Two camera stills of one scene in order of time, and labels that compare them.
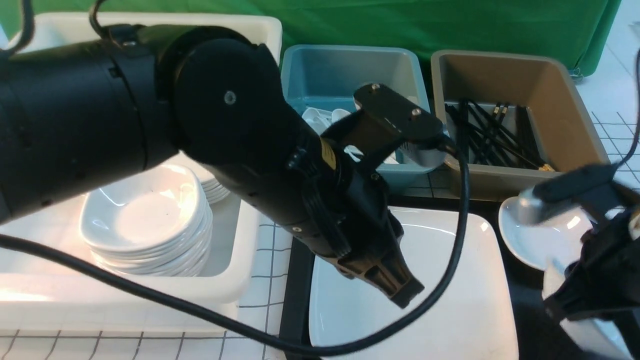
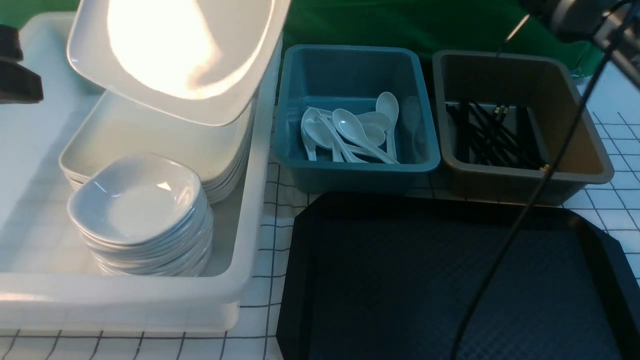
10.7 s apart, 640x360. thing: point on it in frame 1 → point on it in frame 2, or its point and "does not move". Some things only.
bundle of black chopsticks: [489, 137] does not move
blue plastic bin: [322, 80] does not move
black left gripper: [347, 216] → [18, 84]
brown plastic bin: [520, 119] does not move
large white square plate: [471, 317] → [205, 59]
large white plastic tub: [38, 296] does not move
